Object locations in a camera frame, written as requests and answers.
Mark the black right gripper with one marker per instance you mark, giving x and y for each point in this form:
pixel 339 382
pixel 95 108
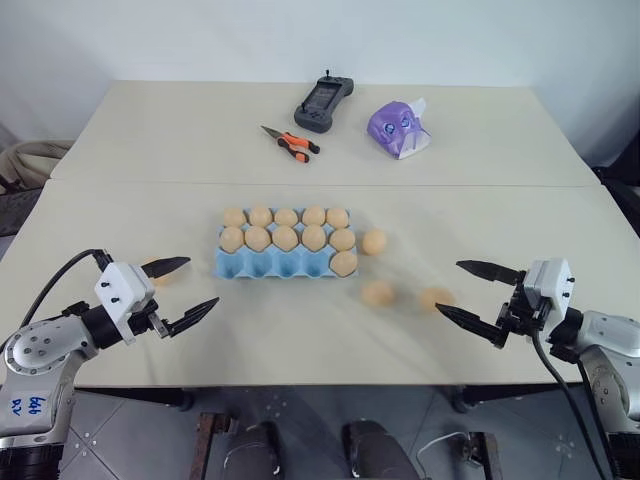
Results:
pixel 520 312

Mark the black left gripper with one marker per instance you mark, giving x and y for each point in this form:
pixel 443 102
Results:
pixel 150 322

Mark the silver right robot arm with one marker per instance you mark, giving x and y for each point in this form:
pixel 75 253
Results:
pixel 610 350

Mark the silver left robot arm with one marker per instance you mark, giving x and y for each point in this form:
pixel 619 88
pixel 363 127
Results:
pixel 35 350

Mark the blue egg tray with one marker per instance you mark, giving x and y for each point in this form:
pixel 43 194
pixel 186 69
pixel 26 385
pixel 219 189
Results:
pixel 260 267

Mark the tan egg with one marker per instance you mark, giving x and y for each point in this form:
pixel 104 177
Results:
pixel 374 241
pixel 342 239
pixel 232 239
pixel 260 216
pixel 337 216
pixel 343 263
pixel 257 238
pixel 378 294
pixel 284 238
pixel 234 217
pixel 314 215
pixel 285 217
pixel 162 280
pixel 313 237
pixel 431 297

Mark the black table leg caster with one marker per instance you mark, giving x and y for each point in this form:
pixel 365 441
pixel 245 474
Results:
pixel 186 400
pixel 461 400

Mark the dark chair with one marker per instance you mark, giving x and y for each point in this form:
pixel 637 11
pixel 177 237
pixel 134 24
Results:
pixel 625 200

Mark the dark rounded shape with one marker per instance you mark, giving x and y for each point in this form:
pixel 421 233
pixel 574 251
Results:
pixel 375 450
pixel 255 450

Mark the orange and black pliers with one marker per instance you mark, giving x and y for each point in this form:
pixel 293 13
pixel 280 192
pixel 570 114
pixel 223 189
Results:
pixel 295 145

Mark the purple tissue pack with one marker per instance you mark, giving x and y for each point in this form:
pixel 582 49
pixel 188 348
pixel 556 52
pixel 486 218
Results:
pixel 395 125

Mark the beige fabric bag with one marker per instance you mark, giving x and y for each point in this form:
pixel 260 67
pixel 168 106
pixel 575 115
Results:
pixel 30 160

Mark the grey handheld remote controller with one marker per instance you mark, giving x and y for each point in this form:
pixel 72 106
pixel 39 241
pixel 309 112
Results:
pixel 320 102

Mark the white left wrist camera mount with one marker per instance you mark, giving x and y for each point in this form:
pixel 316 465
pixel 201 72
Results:
pixel 122 287

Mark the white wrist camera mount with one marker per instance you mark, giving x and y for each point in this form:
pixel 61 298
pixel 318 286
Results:
pixel 550 285
pixel 122 287

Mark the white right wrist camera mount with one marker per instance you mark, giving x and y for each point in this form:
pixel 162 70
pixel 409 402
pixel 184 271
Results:
pixel 550 285

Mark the brown wooden frame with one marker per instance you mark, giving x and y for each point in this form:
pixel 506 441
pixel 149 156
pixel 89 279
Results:
pixel 482 457
pixel 210 445

